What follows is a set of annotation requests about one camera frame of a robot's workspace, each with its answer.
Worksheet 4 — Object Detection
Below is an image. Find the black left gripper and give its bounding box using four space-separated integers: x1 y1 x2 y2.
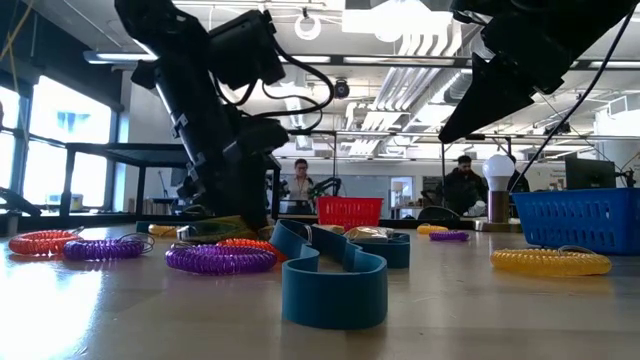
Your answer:
178 113 291 231

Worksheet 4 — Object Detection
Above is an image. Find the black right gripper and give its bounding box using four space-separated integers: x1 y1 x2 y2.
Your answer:
438 0 640 145

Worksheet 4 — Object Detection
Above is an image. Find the purple coil wristband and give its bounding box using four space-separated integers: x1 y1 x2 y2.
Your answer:
428 229 470 243
165 241 277 277
63 232 155 262

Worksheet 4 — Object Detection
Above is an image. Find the clear plastic packet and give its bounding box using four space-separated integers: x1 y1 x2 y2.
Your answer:
343 225 396 242

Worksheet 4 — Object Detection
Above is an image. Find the orange coil wristband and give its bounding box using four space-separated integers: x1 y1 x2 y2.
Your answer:
214 237 289 265
8 228 84 257

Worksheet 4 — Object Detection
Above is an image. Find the person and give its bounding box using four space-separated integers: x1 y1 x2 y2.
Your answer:
282 158 316 215
442 154 489 216
507 155 531 194

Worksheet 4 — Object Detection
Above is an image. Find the white bulb table lamp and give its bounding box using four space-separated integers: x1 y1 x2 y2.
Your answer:
473 153 524 234

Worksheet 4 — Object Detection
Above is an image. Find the overhead light bar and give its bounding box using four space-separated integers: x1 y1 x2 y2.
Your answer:
82 49 640 70

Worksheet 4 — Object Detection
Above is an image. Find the red plastic basket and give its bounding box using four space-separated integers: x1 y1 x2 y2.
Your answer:
315 195 385 232

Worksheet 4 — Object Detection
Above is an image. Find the black chair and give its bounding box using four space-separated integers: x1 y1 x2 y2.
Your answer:
417 205 461 221

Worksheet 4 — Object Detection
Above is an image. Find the black computer monitor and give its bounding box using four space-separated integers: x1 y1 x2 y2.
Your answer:
564 157 618 192

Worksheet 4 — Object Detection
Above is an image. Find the blue plastic basket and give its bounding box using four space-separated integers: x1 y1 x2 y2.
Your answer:
510 187 640 257

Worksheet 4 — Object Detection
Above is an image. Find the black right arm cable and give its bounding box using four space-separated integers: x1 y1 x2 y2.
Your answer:
509 4 636 194

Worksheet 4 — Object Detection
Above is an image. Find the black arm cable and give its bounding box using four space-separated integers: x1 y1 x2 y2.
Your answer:
509 4 636 194
214 39 335 134

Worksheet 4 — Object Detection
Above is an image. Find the black frame table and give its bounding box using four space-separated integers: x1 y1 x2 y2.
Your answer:
59 143 282 224

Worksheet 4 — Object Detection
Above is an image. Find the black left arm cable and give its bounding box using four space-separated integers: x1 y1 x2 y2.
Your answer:
214 39 335 134

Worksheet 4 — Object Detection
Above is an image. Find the white ceiling ring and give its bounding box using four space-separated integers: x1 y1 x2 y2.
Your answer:
293 13 323 42

